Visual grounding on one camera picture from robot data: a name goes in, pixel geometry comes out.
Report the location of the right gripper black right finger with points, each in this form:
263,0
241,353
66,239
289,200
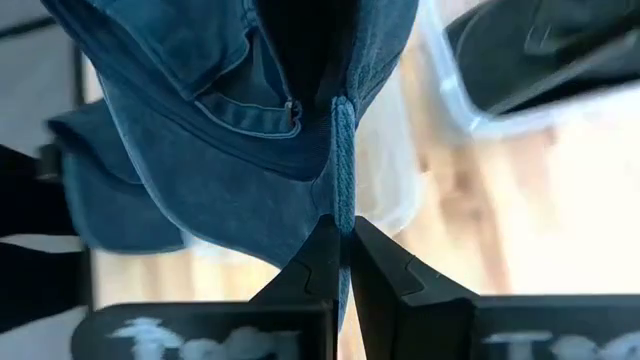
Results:
400,300

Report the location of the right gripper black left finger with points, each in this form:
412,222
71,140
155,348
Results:
315,270

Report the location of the blue denim cap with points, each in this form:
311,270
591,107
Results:
110,215
200,190

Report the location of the black cap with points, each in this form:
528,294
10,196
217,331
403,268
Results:
500,75
575,30

